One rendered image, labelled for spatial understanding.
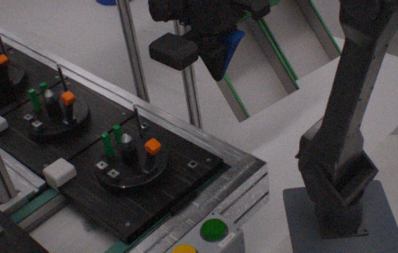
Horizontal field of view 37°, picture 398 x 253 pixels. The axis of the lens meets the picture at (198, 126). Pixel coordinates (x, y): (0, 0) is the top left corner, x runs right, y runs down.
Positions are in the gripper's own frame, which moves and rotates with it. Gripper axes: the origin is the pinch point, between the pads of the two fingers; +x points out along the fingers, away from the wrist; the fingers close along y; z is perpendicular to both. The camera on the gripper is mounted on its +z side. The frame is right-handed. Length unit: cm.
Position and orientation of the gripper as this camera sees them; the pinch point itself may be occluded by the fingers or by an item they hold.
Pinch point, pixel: (215, 59)
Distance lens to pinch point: 84.3
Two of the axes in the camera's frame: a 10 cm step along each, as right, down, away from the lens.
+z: -7.1, -3.7, 6.0
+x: 1.2, 7.8, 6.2
